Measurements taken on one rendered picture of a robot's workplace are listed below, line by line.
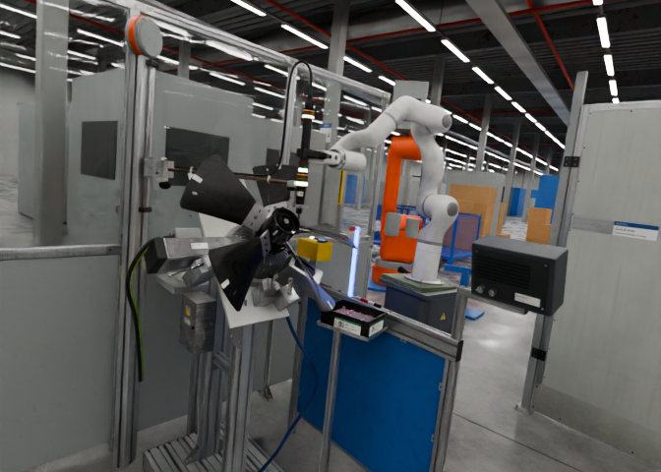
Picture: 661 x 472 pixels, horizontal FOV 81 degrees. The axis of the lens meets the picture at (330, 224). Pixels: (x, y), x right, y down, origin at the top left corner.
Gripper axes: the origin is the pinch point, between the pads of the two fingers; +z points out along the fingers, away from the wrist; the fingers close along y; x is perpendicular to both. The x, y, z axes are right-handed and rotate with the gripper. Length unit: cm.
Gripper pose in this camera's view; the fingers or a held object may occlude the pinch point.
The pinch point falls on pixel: (304, 152)
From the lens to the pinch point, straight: 151.9
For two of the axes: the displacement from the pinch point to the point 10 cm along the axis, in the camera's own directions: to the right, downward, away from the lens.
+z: -7.2, -0.1, -6.9
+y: -6.8, -1.5, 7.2
